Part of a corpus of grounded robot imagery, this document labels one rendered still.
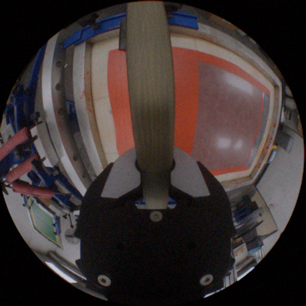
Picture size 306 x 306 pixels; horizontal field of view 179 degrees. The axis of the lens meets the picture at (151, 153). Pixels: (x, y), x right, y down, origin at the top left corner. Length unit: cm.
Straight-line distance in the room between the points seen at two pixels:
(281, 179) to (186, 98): 376
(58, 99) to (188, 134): 36
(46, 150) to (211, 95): 46
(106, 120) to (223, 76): 35
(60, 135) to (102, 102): 14
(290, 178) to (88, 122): 392
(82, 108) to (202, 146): 34
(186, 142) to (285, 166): 364
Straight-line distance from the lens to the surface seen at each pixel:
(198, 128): 28
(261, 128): 51
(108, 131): 29
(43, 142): 31
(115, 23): 30
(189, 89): 26
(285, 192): 389
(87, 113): 26
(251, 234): 102
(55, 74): 31
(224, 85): 32
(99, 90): 28
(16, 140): 51
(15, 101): 67
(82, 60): 30
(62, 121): 29
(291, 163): 372
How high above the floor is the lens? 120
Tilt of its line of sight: 58 degrees down
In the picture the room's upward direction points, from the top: 178 degrees counter-clockwise
